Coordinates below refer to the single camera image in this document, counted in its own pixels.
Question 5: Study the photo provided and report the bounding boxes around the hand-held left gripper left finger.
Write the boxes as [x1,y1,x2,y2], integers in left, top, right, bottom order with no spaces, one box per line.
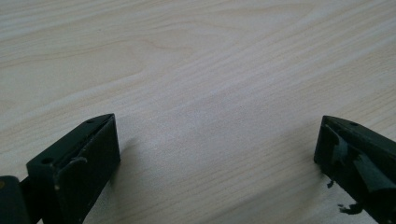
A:
[25,113,121,224]

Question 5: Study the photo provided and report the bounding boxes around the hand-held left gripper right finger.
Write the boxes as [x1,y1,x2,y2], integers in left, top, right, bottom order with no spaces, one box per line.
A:
[313,115,396,224]

